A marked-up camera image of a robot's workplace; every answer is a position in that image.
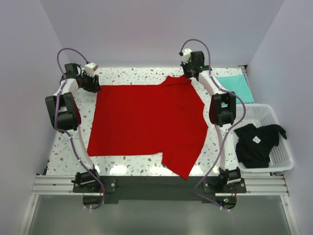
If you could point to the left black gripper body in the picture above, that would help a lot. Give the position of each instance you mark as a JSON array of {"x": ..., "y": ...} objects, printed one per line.
[{"x": 88, "y": 82}]

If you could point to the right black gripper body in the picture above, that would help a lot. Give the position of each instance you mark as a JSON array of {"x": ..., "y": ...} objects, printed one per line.
[{"x": 187, "y": 69}]

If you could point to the red t shirt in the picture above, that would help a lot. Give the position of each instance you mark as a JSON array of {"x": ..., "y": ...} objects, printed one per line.
[{"x": 147, "y": 119}]

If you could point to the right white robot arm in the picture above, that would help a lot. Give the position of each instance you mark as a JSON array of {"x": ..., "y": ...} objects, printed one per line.
[{"x": 222, "y": 114}]

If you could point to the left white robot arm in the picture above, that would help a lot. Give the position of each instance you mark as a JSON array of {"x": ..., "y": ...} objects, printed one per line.
[{"x": 65, "y": 118}]

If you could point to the folded teal t shirt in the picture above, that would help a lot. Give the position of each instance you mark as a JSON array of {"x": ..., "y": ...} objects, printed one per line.
[{"x": 238, "y": 85}]

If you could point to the black t shirt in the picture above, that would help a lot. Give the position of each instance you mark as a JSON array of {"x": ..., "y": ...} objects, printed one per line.
[{"x": 255, "y": 144}]

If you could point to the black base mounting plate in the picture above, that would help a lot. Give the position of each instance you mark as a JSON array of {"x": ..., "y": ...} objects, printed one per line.
[{"x": 161, "y": 188}]

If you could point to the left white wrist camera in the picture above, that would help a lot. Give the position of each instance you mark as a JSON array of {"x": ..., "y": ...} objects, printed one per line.
[{"x": 90, "y": 69}]

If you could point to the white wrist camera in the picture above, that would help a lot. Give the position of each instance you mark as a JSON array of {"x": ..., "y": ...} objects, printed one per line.
[
  {"x": 185, "y": 54},
  {"x": 90, "y": 69}
]

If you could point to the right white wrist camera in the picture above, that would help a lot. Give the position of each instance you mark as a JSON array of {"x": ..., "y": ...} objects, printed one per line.
[{"x": 185, "y": 54}]

